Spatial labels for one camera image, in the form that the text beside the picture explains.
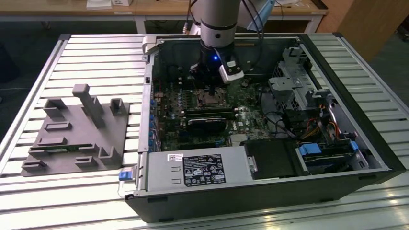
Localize black drive bay cover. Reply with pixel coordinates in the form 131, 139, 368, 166
244, 140, 303, 180

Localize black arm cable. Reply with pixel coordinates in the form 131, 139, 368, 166
240, 0, 267, 74

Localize black RAM stick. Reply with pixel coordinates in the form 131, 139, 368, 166
185, 107, 233, 114
185, 112, 235, 119

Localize wooden desk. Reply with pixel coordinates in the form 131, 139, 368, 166
0, 0, 330, 34

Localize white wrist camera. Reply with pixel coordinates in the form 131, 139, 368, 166
219, 59, 245, 84

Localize blue disk carrier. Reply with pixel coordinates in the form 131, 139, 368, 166
299, 142, 356, 172

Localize small silver heat sink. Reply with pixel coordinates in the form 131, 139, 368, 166
231, 134, 249, 146

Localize black wire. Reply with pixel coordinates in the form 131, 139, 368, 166
264, 111, 299, 140

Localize orange and yellow wires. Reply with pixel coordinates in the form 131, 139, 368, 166
300, 119, 340, 142

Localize green motherboard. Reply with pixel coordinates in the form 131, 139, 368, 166
152, 76, 279, 153

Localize pale blue teach pendant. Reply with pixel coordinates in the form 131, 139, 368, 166
248, 0, 276, 31

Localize blue plug connector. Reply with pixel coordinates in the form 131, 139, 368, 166
119, 169, 136, 182

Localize grey power supply unit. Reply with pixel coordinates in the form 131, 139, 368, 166
145, 147, 253, 192

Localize black graphics card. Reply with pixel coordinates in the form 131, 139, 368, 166
187, 116, 227, 135

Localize square CPU chip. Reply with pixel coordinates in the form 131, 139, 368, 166
204, 92, 227, 103

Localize white box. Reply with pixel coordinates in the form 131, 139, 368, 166
85, 0, 113, 11

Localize CPU socket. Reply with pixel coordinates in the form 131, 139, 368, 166
196, 89, 229, 108

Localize grey parts rack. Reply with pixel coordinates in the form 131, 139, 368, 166
20, 83, 132, 178

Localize black open PC case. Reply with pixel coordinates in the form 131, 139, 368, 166
124, 33, 408, 223

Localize grey metal disk cage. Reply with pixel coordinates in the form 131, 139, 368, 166
267, 46, 333, 111

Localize brown wooden cabinet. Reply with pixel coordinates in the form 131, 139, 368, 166
316, 0, 409, 62

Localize green RAM stick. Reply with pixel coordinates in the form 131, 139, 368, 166
44, 146, 80, 153

